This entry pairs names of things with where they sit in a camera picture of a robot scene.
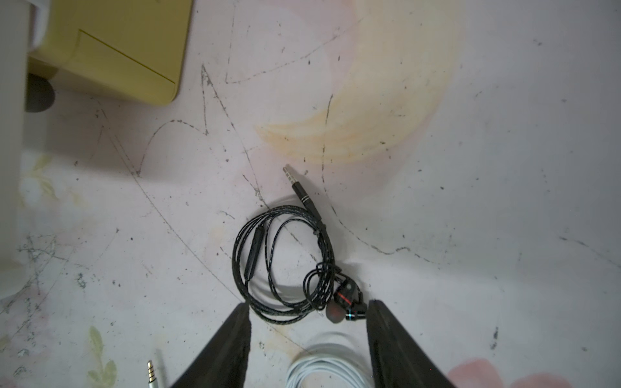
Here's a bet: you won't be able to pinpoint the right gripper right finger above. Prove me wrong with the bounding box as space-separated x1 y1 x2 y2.
366 300 453 388

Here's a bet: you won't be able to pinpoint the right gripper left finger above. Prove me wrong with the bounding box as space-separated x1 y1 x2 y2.
172 303 252 388

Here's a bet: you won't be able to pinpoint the white earphones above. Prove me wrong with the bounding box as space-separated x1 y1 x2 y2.
285 353 374 388
147 360 158 388

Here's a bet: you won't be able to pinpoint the black earphones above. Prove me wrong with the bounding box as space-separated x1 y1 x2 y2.
231 167 368 325

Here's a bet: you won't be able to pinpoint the yellow bottom drawer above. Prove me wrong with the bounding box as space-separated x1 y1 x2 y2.
27 1 192 106

